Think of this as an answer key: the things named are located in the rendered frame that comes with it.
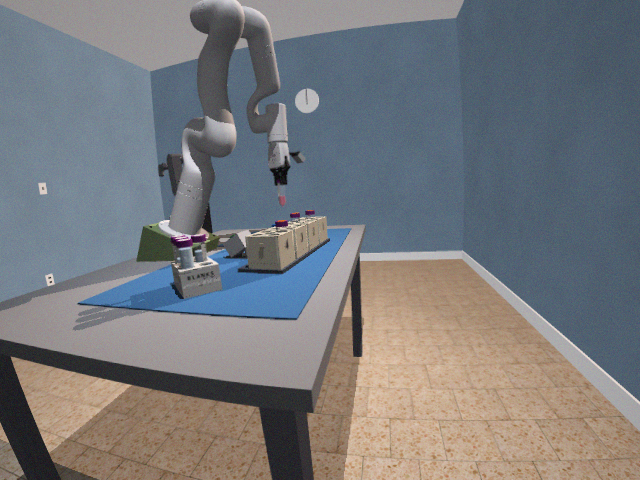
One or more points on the blue bench mat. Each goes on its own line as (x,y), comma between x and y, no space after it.
(250,295)

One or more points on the beige block with holes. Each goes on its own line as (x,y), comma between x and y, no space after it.
(300,239)
(271,250)
(312,232)
(322,227)

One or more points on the white tube rack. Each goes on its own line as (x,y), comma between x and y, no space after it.
(198,280)

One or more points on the beige sloped box with green button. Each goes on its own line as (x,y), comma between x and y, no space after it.
(236,245)

